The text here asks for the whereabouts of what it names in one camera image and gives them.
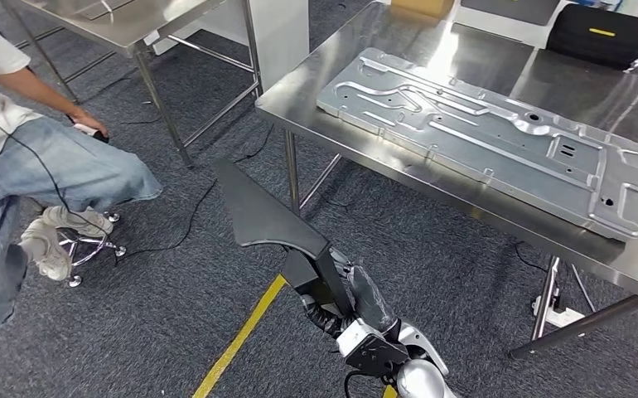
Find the black case yellow label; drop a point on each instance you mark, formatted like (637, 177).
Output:
(593, 46)

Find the white cabinet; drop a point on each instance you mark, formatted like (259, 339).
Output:
(280, 33)

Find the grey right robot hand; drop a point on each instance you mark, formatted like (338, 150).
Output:
(371, 299)

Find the yellow floor tape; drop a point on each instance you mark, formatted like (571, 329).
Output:
(239, 338)

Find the steel table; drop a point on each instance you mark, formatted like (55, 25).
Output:
(132, 22)

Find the white handheld controller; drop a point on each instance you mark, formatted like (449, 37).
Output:
(99, 137)

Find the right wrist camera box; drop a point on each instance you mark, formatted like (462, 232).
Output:
(374, 354)

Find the white power strip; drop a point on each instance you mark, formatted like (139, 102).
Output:
(563, 317)

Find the person's forearm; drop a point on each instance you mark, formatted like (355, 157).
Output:
(39, 90)

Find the grey flat box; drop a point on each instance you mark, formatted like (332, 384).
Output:
(511, 11)

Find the person's hand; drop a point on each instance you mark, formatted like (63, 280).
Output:
(88, 122)

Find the stamped sheet metal panel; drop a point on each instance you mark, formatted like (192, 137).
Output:
(462, 137)

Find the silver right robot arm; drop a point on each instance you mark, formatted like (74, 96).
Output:
(423, 382)

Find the chrome wheeled stool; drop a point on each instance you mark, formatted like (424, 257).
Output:
(96, 247)

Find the black plastic plate bracket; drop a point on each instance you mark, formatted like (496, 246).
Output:
(264, 214)

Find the cardboard box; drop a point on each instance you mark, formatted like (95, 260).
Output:
(423, 6)

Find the person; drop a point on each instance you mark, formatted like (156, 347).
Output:
(88, 170)

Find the steel workbench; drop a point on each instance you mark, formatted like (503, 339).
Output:
(571, 82)

